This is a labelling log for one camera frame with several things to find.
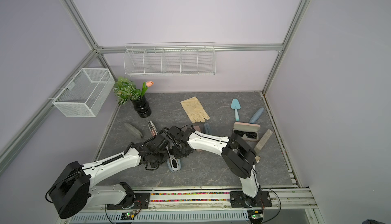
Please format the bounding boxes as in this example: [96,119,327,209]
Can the case with white sunglasses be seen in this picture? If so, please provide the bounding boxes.
[167,154,181,172]

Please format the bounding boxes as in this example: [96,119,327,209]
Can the beige case brown sunglasses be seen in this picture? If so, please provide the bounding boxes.
[148,121,158,137]

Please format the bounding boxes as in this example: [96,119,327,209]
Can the teal grey case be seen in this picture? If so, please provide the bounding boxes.
[204,123,211,135]

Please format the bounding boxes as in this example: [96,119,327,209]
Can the blue brown glasses case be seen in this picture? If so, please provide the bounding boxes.
[249,107,264,124]

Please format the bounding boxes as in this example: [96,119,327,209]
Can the grey case red glasses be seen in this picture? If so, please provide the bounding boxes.
[254,129,273,154]

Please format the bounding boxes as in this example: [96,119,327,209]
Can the pink glasses case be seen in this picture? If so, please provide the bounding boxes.
[193,126,202,132]

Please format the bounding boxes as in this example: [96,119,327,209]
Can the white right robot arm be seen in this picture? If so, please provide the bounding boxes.
[164,127,272,209]

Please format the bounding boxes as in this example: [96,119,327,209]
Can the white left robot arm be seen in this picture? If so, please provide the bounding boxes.
[45,134,169,219]

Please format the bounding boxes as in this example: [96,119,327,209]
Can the beige fabric glove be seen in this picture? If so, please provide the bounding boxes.
[180,97,210,123]

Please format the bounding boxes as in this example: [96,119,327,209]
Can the black glossy vase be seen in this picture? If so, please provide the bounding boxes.
[132,96,152,118]

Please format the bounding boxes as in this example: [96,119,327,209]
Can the green artificial plant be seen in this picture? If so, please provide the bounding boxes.
[113,77,149,105]

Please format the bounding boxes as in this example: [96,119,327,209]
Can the teal small trowel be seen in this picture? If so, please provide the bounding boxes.
[231,99,241,122]

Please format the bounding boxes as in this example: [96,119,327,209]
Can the pink tulip flower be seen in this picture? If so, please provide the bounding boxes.
[146,81,154,87]

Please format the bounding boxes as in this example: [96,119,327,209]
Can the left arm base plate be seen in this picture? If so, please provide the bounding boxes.
[107,192,151,210]

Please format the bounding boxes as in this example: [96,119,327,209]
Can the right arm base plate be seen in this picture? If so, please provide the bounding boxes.
[230,191,272,208]

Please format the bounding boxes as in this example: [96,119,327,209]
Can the white vented cable duct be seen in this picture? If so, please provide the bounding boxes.
[65,210,249,224]

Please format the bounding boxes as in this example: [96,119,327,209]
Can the white wire basket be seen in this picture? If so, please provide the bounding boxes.
[52,68,115,118]

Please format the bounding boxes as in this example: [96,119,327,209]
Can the long white wire shelf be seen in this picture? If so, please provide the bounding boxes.
[123,42,216,76]

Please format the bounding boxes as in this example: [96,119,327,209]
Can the aluminium mounting rail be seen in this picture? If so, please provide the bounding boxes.
[80,187,318,212]

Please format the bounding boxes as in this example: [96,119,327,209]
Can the aluminium frame post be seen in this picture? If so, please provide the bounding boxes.
[60,0,117,81]

